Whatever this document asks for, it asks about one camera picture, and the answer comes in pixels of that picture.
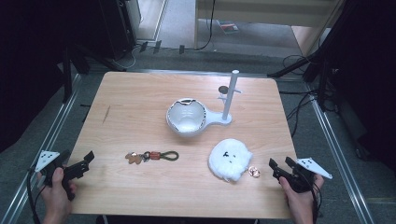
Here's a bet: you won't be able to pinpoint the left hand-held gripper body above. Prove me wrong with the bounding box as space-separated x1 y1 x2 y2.
34 150 92 202

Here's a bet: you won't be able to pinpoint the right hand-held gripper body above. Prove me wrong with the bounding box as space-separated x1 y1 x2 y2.
273 157 333 194

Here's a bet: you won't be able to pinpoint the person's right hand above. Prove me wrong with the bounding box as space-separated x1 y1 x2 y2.
277 174 325 224

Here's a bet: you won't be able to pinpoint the person's left hand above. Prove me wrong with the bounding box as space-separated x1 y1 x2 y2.
36 167 78 222

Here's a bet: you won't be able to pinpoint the white peg stand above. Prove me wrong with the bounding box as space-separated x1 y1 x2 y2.
204 69 243 128

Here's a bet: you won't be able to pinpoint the black tripod stand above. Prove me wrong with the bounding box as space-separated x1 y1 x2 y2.
266 36 335 112
61 42 128 105

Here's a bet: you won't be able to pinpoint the white bowl with dark rim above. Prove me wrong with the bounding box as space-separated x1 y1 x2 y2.
164 97 208 138

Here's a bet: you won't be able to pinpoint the black cabinet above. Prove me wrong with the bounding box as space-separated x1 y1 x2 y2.
98 0 138 62

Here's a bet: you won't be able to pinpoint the red and white booklet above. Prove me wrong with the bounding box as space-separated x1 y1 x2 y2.
217 20 240 35

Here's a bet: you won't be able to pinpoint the light wooden furniture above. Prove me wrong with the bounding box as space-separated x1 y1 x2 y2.
193 0 345 58

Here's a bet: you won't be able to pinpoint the metal floor rail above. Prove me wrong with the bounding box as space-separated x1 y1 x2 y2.
0 73 82 224
303 81 376 224

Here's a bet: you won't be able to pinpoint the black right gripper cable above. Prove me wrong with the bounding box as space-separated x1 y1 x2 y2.
310 181 323 224

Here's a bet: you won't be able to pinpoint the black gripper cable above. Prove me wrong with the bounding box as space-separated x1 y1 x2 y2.
25 167 43 224
310 181 323 224

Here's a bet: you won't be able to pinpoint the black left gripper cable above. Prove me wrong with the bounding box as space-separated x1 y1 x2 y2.
25 167 43 224

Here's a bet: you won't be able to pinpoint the white fluffy plush keychain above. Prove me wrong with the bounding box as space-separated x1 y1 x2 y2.
207 137 262 183

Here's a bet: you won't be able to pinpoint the black floor cables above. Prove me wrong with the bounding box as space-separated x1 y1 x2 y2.
278 54 339 138

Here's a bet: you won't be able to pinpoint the brown bear keychain green cord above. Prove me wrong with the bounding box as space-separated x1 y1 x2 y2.
124 149 180 165

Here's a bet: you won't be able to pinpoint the white floor cable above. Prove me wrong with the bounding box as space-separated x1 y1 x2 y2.
110 43 142 71

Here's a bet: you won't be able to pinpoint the black hanging cable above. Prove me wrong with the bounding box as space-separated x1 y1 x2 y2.
195 0 217 51

